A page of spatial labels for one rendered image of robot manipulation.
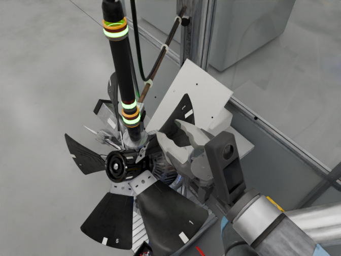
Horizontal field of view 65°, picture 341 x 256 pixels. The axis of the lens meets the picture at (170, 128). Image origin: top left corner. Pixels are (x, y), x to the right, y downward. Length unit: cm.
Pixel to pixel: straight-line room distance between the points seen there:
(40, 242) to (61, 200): 33
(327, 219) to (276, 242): 18
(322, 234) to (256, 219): 19
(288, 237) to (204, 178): 15
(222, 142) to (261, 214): 13
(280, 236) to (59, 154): 236
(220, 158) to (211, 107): 68
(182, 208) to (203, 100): 43
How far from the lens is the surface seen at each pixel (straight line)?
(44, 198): 248
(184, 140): 81
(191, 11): 114
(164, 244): 95
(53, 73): 344
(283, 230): 46
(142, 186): 100
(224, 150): 40
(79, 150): 122
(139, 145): 75
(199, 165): 48
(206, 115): 109
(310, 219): 60
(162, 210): 95
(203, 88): 111
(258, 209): 46
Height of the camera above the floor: 209
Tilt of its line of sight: 52 degrees down
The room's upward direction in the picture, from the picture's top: straight up
